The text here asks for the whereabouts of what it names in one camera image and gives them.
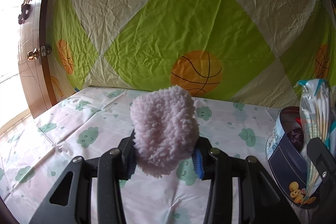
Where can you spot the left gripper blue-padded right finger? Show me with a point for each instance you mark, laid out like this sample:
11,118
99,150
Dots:
202,160

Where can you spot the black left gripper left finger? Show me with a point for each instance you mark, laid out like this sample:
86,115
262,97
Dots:
128,157

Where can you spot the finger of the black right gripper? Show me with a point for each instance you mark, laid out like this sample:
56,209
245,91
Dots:
322,159

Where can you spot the pink fluffy fleece pouch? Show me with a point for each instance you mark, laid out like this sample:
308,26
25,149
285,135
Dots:
166,130

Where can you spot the cotton swab packet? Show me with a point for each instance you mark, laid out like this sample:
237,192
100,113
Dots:
317,115

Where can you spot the purple velvet scrunchie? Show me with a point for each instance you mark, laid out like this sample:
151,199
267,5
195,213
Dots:
296,138

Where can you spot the red satin drawstring pouch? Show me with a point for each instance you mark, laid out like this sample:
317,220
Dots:
299,122

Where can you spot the round metal tin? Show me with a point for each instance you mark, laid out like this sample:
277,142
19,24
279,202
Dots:
287,166

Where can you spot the brass door knob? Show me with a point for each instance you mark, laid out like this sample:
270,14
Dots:
41,52

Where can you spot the green cream sports bedsheet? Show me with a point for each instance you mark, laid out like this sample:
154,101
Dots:
244,51

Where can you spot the hanging door ornament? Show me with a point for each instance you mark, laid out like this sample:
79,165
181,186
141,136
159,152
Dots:
25,11

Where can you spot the wooden door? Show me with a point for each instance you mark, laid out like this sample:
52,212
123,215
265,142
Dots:
35,74

